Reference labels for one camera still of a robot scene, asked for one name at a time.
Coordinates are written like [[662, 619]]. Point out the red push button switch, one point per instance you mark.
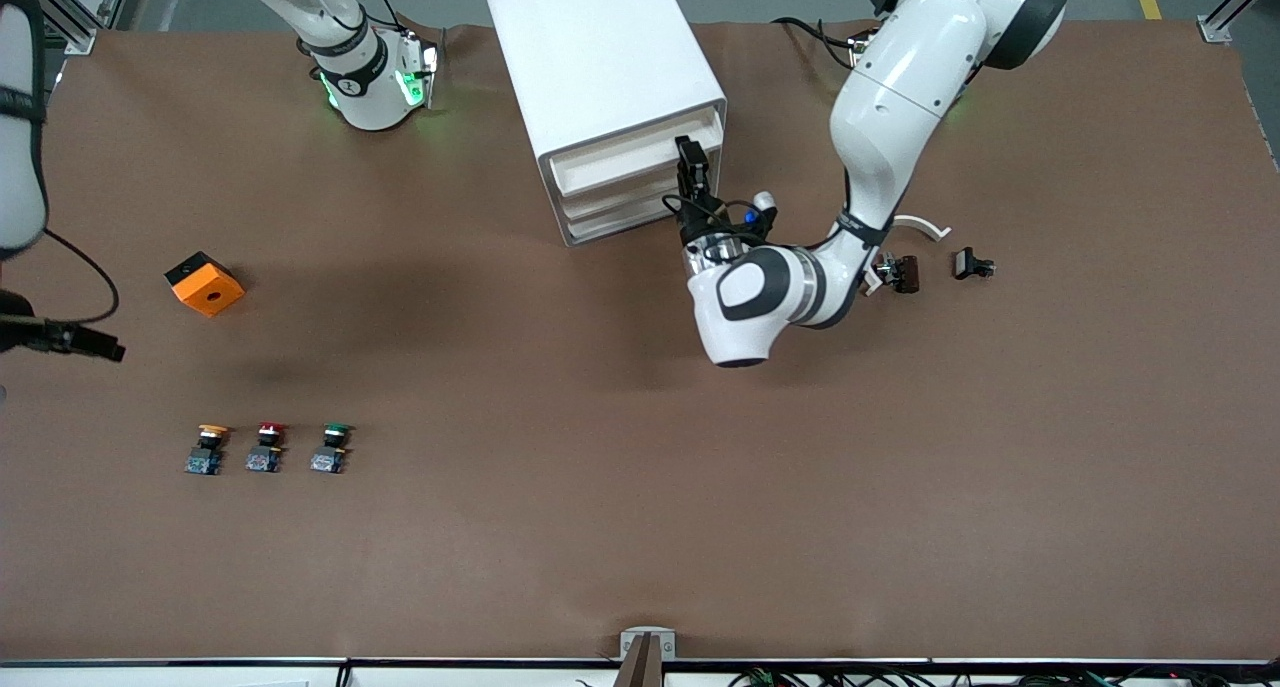
[[264, 457]]

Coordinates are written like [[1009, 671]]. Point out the brown electrical component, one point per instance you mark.
[[908, 273]]

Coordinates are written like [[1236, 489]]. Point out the white curved plastic piece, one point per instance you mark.
[[930, 227]]

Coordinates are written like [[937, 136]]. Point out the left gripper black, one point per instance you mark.
[[697, 227]]

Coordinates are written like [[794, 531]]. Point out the green push button switch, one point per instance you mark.
[[326, 459]]

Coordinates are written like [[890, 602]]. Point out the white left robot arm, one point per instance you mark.
[[900, 77]]

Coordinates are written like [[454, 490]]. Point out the aluminium frame profile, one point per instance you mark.
[[1215, 29], [70, 27]]

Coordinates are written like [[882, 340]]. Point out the small black switch component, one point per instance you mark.
[[965, 263]]

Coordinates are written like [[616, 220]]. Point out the orange box with hole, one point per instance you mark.
[[208, 292]]

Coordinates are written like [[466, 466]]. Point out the yellow push button switch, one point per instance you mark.
[[205, 457]]

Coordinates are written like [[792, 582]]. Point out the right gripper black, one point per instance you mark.
[[22, 335]]

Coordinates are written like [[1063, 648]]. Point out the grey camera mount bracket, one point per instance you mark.
[[648, 652]]

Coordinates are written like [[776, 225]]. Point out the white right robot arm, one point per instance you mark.
[[360, 87]]

